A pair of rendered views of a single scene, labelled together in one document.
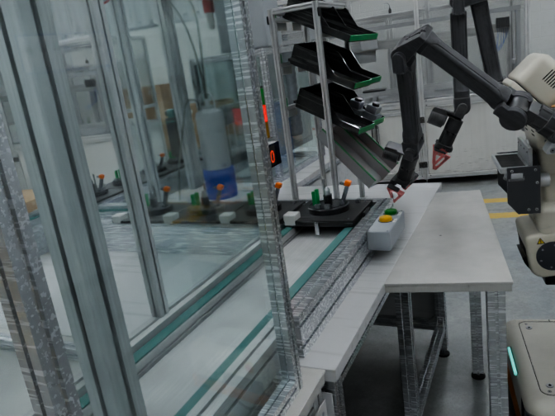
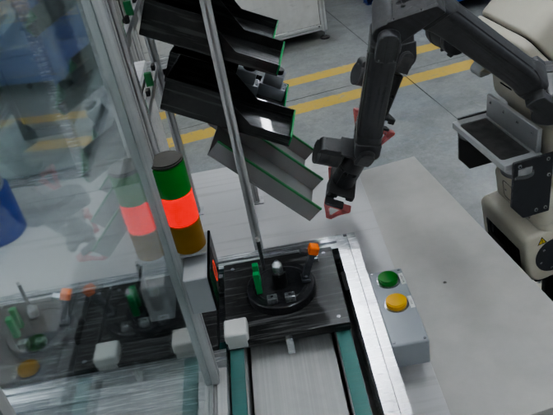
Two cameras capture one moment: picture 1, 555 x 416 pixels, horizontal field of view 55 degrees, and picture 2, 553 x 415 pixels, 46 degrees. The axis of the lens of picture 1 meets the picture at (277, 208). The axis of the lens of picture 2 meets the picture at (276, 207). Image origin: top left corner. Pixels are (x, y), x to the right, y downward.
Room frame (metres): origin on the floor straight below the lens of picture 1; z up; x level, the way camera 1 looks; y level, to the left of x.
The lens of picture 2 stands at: (0.82, 0.25, 1.84)
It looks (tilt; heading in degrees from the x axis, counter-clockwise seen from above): 33 degrees down; 334
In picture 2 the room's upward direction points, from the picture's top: 11 degrees counter-clockwise
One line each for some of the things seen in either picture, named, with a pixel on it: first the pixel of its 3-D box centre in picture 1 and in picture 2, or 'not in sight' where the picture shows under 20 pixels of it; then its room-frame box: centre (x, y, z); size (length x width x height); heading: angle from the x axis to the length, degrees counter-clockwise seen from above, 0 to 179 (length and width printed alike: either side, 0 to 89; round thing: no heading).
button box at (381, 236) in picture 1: (386, 229); (397, 314); (1.57, -0.33, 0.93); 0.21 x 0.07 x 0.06; 153
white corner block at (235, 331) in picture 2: (291, 219); (236, 333); (1.70, -0.04, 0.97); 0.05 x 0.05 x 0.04; 63
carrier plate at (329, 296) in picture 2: (329, 212); (282, 295); (1.74, -0.17, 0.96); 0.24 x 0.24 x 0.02; 63
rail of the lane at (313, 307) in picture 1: (349, 256); (388, 403); (1.43, -0.19, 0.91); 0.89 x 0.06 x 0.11; 153
